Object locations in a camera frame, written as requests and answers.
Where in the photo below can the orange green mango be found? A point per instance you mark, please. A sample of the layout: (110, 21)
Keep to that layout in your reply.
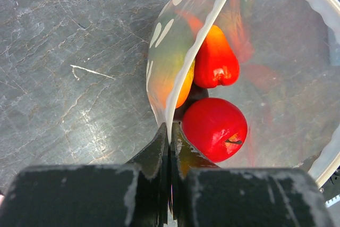
(170, 41)

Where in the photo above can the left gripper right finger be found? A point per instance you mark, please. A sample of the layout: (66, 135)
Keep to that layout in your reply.
(204, 194)

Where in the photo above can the clear polka dot zip bag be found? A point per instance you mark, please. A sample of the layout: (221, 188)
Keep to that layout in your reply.
(287, 88)

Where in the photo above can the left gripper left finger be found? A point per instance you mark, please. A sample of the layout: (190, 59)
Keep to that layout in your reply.
(131, 194)

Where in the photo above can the bright red fruit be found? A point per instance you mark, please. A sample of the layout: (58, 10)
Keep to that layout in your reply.
(215, 62)

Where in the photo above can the red round apple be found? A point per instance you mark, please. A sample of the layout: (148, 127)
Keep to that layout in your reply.
(216, 127)

